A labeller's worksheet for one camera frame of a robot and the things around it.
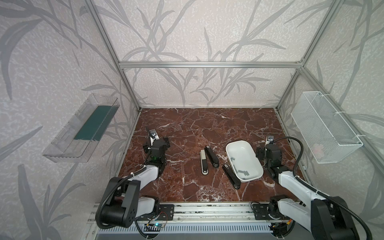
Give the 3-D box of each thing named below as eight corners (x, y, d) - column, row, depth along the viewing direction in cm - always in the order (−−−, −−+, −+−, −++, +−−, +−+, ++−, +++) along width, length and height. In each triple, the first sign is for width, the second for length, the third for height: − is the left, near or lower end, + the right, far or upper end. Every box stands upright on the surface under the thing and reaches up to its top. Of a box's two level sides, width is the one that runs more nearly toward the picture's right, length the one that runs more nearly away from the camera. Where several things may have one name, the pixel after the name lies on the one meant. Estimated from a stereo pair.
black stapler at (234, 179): (236, 190, 82) (238, 187, 78) (221, 168, 90) (222, 165, 86) (241, 187, 84) (243, 184, 79) (226, 166, 91) (227, 162, 87)
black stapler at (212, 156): (214, 168, 91) (215, 165, 87) (203, 150, 98) (203, 146, 95) (220, 165, 92) (221, 161, 88) (209, 147, 100) (209, 144, 96)
